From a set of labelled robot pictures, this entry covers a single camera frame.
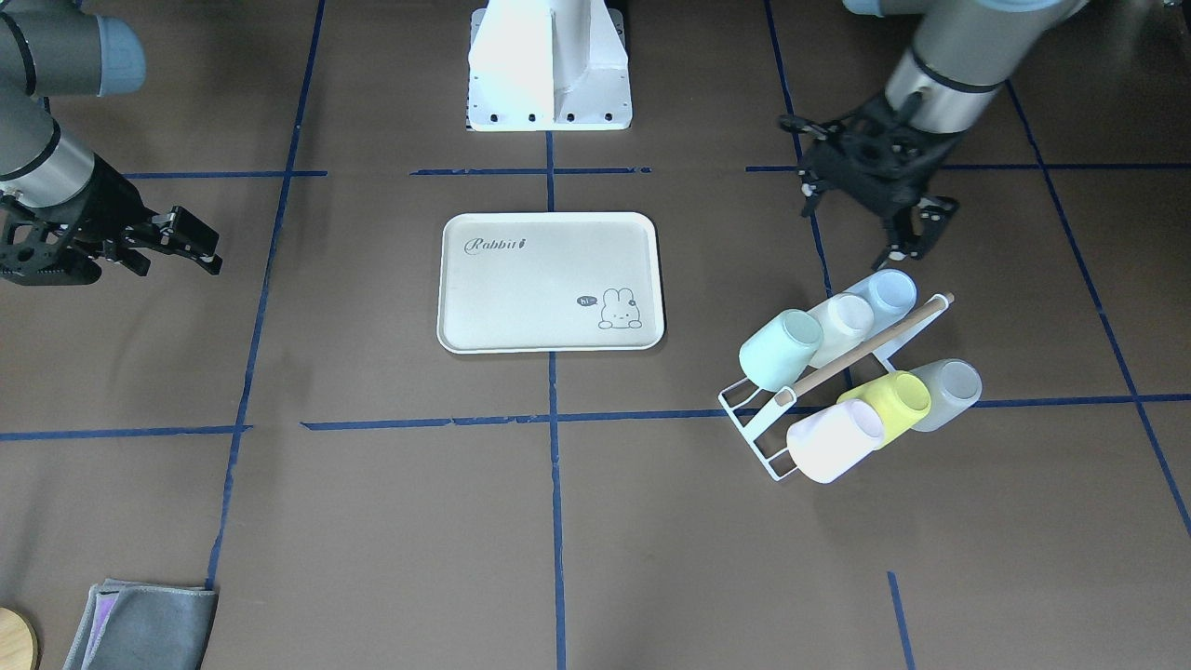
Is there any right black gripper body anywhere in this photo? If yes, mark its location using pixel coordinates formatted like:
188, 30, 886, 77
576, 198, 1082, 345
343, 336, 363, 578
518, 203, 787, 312
56, 164, 177, 275

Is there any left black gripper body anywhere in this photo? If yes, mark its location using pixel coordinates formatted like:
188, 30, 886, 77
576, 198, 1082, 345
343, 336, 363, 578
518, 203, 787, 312
837, 93, 961, 218

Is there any green cup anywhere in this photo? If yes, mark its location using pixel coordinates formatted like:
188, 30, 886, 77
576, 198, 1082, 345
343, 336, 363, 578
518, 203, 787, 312
738, 309, 823, 392

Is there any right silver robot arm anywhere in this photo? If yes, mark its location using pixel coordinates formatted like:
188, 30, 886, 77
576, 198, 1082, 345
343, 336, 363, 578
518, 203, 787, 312
1, 1, 222, 286

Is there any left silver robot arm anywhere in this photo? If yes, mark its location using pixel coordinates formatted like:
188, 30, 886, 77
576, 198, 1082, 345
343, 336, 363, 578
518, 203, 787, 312
779, 1, 1083, 270

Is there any blue cup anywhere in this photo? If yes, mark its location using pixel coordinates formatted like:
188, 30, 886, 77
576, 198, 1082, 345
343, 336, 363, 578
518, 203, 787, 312
844, 268, 918, 327

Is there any cream white cup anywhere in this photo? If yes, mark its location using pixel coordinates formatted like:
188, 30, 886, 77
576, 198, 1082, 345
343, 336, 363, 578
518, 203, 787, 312
807, 292, 875, 369

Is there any grey cup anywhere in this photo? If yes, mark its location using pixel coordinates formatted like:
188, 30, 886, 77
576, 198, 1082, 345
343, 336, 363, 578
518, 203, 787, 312
910, 359, 983, 433

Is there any yellow cup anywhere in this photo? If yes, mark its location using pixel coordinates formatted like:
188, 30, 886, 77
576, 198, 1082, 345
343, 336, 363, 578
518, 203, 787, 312
836, 370, 933, 449

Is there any pink cup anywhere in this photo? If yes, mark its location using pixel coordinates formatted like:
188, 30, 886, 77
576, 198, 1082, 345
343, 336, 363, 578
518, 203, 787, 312
786, 397, 885, 484

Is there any beige rabbit tray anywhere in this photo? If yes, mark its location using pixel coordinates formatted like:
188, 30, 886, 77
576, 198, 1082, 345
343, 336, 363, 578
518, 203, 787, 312
437, 212, 666, 355

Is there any grey folded cloth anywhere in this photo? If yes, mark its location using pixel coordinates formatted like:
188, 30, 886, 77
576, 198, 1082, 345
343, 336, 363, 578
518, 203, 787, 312
63, 578, 220, 669

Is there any wooden mug tree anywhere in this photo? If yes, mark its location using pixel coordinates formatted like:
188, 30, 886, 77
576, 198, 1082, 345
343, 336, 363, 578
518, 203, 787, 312
1, 607, 40, 669

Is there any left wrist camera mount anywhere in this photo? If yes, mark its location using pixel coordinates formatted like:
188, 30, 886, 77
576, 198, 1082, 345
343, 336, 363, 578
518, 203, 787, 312
777, 114, 866, 218

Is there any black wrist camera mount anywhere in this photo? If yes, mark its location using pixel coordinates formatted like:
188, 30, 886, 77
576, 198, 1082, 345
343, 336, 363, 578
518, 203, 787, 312
1, 194, 102, 286

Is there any white wire cup rack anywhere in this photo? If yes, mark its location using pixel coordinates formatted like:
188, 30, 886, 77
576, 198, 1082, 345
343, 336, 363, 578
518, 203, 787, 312
717, 292, 956, 482

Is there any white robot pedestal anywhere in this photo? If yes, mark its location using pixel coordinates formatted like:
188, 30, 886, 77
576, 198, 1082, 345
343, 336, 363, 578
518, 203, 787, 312
464, 1, 634, 132

